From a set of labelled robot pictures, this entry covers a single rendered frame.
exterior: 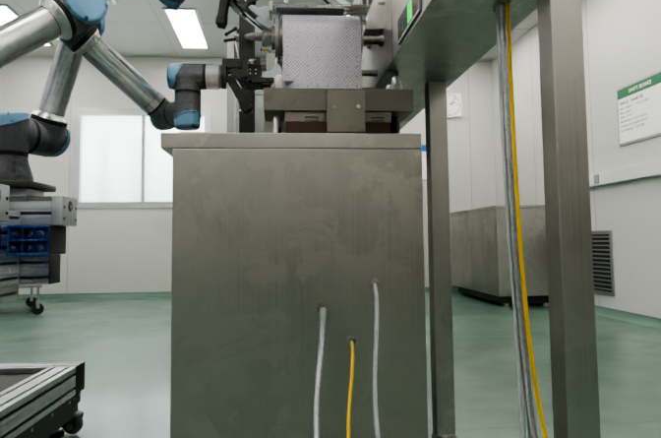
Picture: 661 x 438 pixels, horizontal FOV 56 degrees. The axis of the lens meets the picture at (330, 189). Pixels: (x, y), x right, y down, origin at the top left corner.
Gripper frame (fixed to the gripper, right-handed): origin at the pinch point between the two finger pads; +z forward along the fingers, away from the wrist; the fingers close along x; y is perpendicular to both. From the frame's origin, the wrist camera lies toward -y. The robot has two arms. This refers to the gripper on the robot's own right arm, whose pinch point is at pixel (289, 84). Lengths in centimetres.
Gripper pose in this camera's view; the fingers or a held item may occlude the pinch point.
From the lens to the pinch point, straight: 188.9
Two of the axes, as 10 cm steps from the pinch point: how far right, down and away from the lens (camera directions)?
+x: -0.9, 0.8, 9.9
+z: 10.0, 0.0, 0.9
